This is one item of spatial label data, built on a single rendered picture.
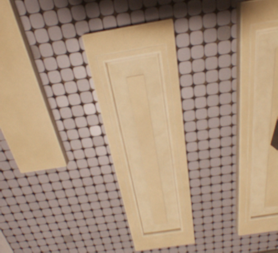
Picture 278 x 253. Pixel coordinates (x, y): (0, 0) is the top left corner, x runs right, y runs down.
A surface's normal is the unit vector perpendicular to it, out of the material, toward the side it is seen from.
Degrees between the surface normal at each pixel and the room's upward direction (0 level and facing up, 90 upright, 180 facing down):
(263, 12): 0
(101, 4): 0
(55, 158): 0
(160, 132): 11
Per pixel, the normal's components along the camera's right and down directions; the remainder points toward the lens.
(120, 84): -0.18, 0.38
